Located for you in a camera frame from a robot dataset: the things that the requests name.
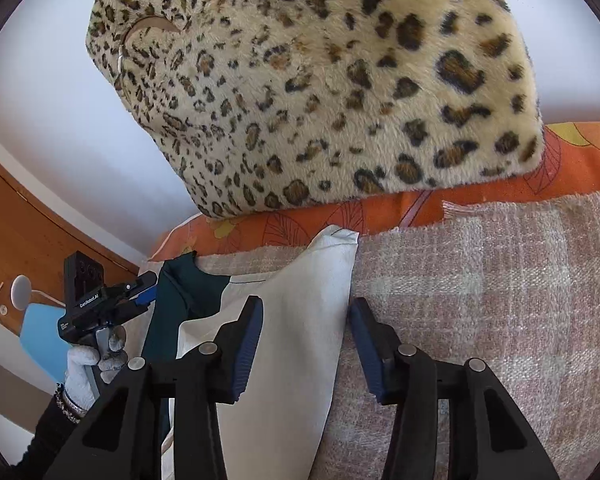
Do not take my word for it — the white clip lamp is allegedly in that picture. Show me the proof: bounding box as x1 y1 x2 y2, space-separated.
11 275 68 309

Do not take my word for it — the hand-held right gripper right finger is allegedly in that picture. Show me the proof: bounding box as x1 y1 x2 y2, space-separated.
348 297 563 480

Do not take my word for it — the beaded bracelet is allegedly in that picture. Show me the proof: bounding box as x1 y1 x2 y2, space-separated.
55 384 87 423

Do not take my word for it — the wooden door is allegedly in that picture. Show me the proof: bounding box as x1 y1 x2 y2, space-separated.
0 140 146 333

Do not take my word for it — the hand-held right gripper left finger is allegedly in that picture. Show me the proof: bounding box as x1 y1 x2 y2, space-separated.
42 296 265 480

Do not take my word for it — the dark green cream printed t-shirt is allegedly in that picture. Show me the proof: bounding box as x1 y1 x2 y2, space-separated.
142 225 361 480

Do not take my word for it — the leopard print cushion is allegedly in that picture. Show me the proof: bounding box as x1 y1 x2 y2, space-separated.
86 0 545 220

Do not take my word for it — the person's left forearm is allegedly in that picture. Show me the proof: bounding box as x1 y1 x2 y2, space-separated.
10 395 88 480

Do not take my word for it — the person's left hand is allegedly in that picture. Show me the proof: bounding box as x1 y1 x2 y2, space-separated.
66 327 129 411

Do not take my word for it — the bed with checkered cover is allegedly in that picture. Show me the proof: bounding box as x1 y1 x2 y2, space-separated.
160 185 600 480

